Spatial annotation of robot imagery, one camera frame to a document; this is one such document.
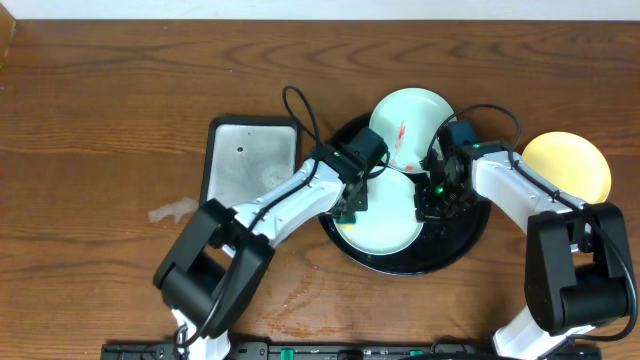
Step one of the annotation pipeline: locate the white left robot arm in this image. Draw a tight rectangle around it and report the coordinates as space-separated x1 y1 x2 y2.
153 144 387 359

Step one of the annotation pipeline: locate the black round tray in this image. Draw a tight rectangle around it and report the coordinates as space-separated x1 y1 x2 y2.
317 113 493 276

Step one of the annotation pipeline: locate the green scrubbing sponge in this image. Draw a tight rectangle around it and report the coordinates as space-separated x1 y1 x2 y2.
335 214 356 225

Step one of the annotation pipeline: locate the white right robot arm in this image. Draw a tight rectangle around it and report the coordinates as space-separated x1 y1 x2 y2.
418 141 639 359

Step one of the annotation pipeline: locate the black rectangular soapy tray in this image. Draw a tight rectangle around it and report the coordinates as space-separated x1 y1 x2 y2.
199 115 300 207

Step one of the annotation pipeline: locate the mint plate with red stain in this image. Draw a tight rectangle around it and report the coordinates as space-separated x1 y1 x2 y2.
369 88 454 174

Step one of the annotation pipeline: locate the yellow plate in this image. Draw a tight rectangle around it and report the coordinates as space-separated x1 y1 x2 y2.
522 132 612 204

